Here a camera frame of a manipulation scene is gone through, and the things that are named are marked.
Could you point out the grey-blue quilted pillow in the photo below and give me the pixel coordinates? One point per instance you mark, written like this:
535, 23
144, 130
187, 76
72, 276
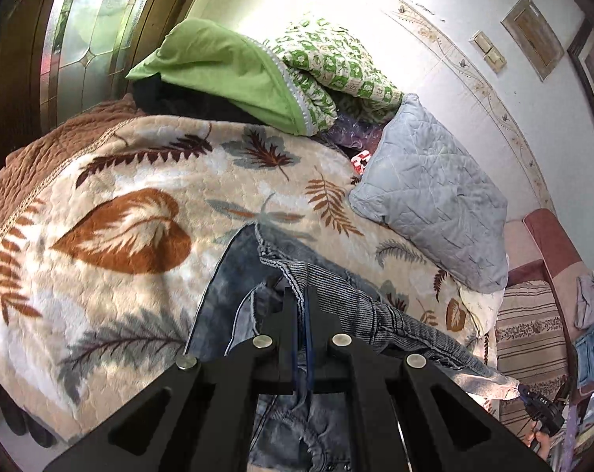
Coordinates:
434, 196

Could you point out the leaf-print fleece blanket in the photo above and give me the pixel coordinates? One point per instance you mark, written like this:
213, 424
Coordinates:
154, 157

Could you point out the dark cloth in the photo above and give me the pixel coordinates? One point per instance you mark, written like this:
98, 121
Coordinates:
169, 98

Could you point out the white printed pillow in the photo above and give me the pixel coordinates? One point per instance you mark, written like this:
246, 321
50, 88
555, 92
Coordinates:
479, 305

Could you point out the wooden window frame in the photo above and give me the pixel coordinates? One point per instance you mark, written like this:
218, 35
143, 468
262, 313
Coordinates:
24, 34

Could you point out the green cloth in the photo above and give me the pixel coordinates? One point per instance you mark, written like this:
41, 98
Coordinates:
213, 64

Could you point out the person's right hand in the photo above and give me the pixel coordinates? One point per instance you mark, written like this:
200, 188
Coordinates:
540, 441

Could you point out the green-white printed quilt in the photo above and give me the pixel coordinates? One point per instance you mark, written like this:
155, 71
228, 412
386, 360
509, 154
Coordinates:
336, 64

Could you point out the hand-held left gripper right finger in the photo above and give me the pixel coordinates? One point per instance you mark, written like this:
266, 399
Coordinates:
311, 335

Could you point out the blue denim jeans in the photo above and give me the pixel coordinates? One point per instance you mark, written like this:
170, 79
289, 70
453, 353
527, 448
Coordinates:
326, 275

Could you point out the beige wall panel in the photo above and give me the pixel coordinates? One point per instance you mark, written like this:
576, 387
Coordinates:
533, 34

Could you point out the purple cloth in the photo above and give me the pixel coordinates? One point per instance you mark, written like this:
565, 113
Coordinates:
356, 130

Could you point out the brown quilted bedspread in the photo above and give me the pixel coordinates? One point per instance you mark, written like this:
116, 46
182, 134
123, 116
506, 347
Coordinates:
41, 152

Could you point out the red-white patterned item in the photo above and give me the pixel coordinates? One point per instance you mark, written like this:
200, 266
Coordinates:
361, 161

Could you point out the lilac cloth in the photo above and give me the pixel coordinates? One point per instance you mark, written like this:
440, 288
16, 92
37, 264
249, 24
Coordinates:
589, 300

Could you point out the beige wall switch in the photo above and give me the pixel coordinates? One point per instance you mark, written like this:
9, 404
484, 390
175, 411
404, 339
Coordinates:
481, 42
494, 60

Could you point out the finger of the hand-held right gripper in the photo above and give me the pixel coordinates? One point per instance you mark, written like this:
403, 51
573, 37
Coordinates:
524, 394

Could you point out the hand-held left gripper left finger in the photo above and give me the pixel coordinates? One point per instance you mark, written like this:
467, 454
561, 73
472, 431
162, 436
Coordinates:
295, 365

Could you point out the pink striped sofa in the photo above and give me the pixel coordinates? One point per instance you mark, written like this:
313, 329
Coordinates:
533, 334

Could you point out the stained glass window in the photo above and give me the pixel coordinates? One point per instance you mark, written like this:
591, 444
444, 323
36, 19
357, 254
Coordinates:
95, 24

